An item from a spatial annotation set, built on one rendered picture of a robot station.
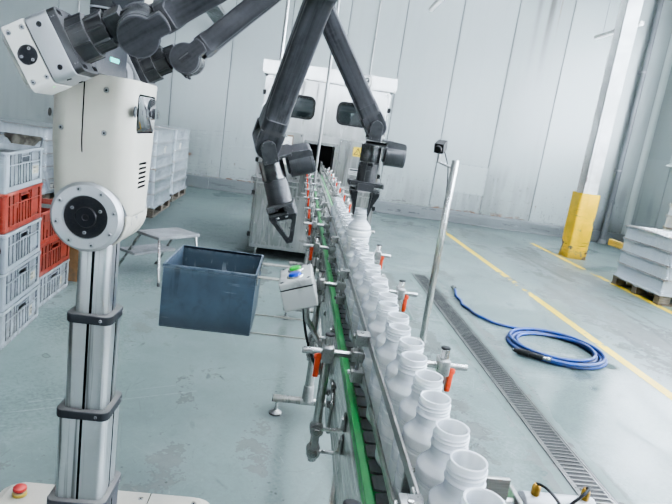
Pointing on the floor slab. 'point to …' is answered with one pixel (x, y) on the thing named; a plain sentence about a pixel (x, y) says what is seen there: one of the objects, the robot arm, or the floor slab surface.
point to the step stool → (157, 243)
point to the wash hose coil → (547, 336)
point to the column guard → (579, 225)
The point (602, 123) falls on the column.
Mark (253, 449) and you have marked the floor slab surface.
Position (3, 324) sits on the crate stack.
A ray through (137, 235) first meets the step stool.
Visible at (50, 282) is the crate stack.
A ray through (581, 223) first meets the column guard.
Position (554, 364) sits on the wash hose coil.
